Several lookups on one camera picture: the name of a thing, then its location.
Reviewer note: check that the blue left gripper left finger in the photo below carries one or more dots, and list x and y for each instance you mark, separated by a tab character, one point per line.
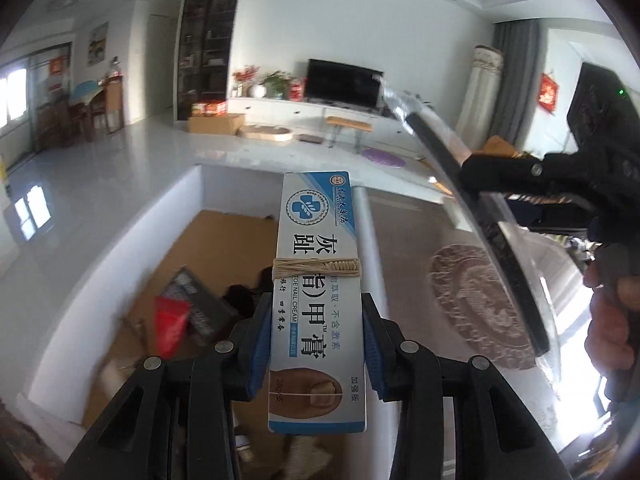
255	349

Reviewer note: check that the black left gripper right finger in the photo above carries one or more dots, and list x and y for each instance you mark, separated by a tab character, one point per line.
379	350

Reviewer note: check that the blue white cream box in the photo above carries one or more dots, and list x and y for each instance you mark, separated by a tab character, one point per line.
316	376

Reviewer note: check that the red snack packet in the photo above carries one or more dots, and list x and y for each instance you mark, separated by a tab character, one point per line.
171	317

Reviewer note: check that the black box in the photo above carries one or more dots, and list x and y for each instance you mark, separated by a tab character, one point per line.
488	215

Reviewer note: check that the person's right hand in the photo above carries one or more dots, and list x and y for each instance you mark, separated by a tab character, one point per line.
606	342

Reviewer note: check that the orange lounge chair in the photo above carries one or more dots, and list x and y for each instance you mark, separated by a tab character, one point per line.
497	146

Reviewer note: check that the grey curtain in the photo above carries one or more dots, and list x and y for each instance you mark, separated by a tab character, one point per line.
522	44

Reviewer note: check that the purple round mat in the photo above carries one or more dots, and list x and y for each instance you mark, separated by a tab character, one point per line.
383	158

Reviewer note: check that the wooden bench with metal legs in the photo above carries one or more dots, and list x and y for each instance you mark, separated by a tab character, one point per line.
338	124

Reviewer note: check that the round wooden tray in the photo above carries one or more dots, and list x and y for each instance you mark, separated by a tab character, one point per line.
265	133

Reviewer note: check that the cardboard box on floor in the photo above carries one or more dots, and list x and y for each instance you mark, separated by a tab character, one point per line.
221	125

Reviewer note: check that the white tv cabinet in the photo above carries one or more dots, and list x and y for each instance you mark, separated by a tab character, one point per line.
304	115

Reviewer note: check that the white vase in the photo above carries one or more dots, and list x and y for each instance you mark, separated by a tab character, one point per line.
258	91

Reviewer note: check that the black television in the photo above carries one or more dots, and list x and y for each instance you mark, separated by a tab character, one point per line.
341	83

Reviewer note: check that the green potted plant left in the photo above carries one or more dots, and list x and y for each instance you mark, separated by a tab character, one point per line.
278	84

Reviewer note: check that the red flower bouquet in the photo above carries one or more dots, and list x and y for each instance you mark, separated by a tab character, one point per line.
243	78

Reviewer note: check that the wooden dining table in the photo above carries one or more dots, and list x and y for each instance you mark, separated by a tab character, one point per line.
93	99

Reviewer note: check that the black glass display cabinet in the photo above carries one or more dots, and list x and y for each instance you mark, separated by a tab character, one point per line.
203	53

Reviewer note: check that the red wall decoration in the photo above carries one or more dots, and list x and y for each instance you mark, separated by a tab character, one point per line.
547	96

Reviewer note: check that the wall painting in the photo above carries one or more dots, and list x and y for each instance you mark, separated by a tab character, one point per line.
97	44

